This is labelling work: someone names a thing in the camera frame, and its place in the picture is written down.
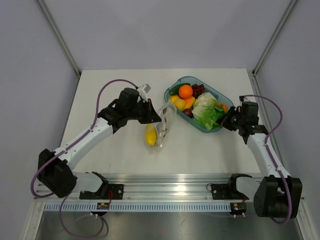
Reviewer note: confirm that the red grapes bunch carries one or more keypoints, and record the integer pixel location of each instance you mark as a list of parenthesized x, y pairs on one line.
[(197, 90)]

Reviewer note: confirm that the dark red plum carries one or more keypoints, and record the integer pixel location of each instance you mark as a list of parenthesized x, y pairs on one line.
[(188, 112)]

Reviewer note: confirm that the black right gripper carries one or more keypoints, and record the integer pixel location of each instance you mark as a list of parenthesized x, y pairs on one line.
[(224, 120)]

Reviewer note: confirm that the yellow lemon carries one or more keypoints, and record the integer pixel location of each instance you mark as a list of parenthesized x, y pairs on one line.
[(173, 98)]

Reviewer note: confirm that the orange fruit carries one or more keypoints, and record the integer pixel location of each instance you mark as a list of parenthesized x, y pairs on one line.
[(185, 91)]

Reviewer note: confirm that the teal plastic basket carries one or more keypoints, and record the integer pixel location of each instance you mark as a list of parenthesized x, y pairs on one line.
[(219, 96)]

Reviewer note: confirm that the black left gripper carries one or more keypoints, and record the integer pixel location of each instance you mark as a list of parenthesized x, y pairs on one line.
[(151, 116)]

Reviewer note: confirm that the white cauliflower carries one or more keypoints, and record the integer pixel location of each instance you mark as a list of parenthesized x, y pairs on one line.
[(205, 99)]

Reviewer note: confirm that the green cucumber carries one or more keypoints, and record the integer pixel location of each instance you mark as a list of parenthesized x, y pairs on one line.
[(174, 90)]

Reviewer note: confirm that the green white lettuce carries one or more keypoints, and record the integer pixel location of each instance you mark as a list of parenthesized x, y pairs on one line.
[(207, 116)]

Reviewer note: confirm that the left aluminium frame post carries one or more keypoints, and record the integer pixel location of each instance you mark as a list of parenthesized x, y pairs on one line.
[(44, 9)]

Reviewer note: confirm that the yellow bell pepper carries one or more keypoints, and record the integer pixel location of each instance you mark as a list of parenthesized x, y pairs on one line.
[(150, 134)]

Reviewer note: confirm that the aluminium frame post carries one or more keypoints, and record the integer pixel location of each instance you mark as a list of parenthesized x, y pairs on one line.
[(275, 34), (44, 9)]

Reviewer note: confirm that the white slotted cable duct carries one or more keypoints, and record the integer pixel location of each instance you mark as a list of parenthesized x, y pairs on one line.
[(211, 207)]

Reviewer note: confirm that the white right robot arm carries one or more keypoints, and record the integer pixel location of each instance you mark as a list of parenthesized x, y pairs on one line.
[(278, 194)]

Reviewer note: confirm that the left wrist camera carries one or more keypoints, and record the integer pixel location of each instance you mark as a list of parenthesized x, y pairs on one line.
[(143, 91)]

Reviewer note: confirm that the orange persimmon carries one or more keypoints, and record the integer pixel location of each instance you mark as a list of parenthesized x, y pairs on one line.
[(221, 106)]

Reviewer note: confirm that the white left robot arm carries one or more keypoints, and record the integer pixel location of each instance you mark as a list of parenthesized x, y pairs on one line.
[(55, 168)]

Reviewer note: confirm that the grey toy fish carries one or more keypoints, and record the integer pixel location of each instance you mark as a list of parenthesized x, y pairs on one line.
[(162, 127)]

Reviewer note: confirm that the right aluminium frame post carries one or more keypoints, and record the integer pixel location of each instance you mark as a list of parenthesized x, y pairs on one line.
[(275, 34)]

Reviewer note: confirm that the aluminium mounting rail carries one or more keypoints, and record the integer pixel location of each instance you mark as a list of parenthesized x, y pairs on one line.
[(167, 188)]

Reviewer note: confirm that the yellow peach fruit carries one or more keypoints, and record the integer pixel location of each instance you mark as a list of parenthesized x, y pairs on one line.
[(180, 104)]

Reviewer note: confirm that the clear dotted zip bag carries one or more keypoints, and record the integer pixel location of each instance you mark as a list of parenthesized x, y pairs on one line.
[(171, 119)]

